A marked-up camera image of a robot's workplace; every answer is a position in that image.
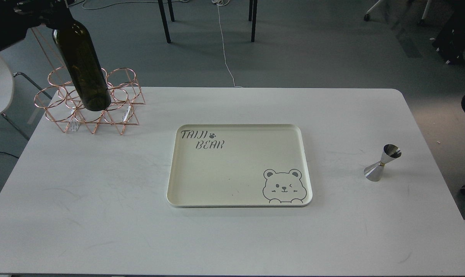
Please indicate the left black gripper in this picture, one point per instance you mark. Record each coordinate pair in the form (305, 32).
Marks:
(17, 16)

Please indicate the dark green wine bottle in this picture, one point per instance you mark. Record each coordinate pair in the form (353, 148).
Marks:
(75, 45)

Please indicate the steel double jigger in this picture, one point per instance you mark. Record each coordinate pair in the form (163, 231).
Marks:
(375, 171)

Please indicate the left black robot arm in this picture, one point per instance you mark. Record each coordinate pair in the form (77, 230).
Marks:
(17, 16)

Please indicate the black table legs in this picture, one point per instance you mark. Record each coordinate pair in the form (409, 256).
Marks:
(207, 24)

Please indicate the cream bear serving tray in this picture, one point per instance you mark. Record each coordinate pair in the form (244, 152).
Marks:
(239, 165)

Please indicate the black equipment case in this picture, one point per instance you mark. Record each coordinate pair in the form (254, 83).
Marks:
(450, 42)

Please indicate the copper wire bottle rack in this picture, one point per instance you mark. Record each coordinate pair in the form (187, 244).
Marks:
(62, 105)

